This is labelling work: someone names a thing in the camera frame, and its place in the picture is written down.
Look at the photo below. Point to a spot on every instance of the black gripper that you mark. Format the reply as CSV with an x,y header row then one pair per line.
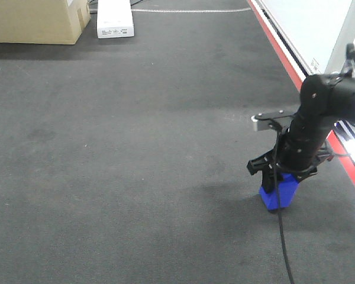
x,y
284,161

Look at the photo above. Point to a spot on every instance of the blue block part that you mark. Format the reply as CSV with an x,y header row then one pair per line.
x,y
283,194

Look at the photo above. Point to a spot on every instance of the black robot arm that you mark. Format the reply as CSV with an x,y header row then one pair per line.
x,y
324,100

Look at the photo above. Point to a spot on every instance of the white long carton box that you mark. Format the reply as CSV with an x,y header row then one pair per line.
x,y
114,19

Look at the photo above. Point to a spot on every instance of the brown cardboard box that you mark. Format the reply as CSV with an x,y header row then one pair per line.
x,y
43,22

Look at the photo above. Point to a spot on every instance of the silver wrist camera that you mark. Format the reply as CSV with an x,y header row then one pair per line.
x,y
277,120

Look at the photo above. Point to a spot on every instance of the white machine frame post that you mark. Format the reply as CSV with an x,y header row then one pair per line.
x,y
344,35

